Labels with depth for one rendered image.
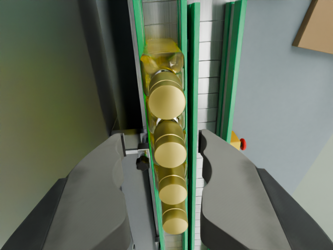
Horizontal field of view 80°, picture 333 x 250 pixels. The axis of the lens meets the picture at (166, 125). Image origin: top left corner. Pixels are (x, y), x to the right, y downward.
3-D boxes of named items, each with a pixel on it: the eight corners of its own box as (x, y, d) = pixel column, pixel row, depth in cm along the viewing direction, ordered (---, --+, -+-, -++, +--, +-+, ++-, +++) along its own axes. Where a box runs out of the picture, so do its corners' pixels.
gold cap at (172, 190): (156, 160, 26) (156, 185, 22) (183, 158, 26) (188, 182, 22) (158, 180, 28) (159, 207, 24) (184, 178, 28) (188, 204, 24)
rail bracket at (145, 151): (123, 127, 51) (113, 160, 39) (150, 125, 51) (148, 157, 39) (125, 140, 53) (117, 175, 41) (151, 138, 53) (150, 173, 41)
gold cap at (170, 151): (152, 121, 23) (151, 142, 20) (182, 119, 24) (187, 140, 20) (155, 147, 25) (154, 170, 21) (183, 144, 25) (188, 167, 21)
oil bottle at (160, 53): (145, 39, 41) (137, 58, 22) (173, 37, 41) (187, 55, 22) (148, 67, 44) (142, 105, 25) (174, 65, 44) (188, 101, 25)
